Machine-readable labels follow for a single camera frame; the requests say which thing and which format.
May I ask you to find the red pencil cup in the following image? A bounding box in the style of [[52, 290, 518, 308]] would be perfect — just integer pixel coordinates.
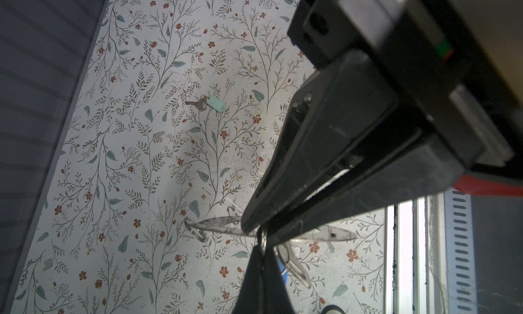
[[453, 175, 522, 197]]

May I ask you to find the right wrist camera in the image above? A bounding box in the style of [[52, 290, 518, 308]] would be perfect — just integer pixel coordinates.
[[422, 0, 522, 108]]

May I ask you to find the blue key fob with keyring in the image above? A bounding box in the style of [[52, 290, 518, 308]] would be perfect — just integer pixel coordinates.
[[277, 260, 289, 284]]

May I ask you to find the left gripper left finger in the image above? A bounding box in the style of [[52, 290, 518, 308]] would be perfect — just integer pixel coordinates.
[[232, 245, 263, 314]]

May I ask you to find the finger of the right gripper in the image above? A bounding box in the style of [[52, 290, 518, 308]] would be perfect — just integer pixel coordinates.
[[267, 134, 465, 246], [241, 50, 397, 232]]

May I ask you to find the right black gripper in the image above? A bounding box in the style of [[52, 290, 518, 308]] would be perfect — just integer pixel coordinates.
[[288, 0, 522, 179]]

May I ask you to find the green-capped key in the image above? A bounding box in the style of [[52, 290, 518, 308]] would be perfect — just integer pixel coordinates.
[[185, 96, 227, 112]]

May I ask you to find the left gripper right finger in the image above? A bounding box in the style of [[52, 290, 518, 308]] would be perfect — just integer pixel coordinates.
[[261, 248, 295, 314]]

